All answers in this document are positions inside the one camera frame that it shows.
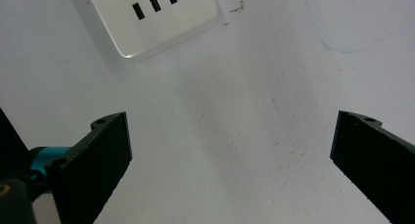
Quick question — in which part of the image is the black and teal device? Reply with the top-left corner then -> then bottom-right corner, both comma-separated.
0,108 -> 71,224

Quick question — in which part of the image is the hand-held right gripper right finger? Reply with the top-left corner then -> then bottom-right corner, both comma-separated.
329,110 -> 415,224

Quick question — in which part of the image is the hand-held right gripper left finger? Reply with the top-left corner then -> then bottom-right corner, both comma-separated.
44,112 -> 133,224

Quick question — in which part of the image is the white power strip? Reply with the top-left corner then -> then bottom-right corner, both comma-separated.
85,0 -> 218,60

